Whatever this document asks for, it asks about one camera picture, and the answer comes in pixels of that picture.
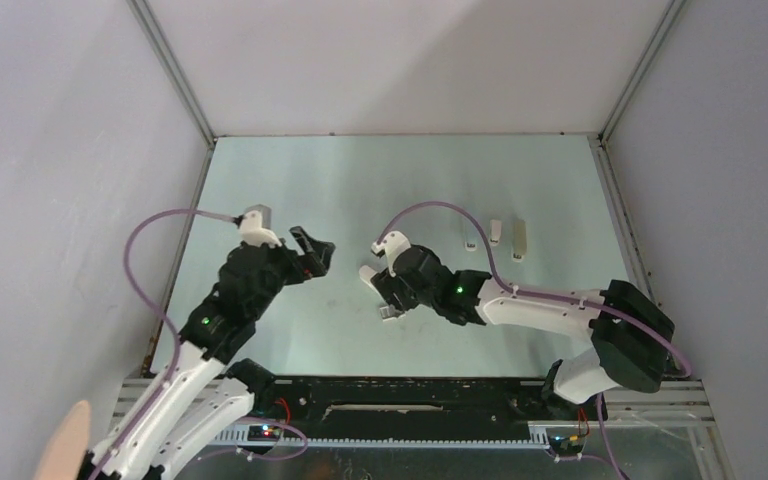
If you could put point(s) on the staple tray with staples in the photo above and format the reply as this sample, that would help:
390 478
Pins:
390 313

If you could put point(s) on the beige object in corner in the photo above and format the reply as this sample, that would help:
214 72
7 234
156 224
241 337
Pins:
64 453

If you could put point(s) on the cream stapler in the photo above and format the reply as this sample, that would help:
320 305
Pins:
519 244

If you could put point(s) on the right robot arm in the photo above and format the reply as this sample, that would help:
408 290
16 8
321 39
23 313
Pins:
626 333

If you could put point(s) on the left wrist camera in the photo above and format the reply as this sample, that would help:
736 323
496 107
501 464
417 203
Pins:
257 225

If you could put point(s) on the light blue stapler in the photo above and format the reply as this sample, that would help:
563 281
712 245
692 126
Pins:
470 240

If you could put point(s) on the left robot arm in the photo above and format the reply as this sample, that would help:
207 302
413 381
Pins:
204 389

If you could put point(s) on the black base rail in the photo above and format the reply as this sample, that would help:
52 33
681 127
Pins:
416 410

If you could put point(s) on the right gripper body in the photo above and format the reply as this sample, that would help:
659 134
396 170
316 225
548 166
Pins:
389 285

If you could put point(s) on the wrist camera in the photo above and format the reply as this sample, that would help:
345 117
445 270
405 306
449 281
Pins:
257 225
391 246

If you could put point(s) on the small white stapler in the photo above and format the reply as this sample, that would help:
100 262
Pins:
495 232

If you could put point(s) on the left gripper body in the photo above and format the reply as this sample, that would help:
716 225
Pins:
275 259

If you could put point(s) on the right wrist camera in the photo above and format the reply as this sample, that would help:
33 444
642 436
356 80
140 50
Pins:
391 246

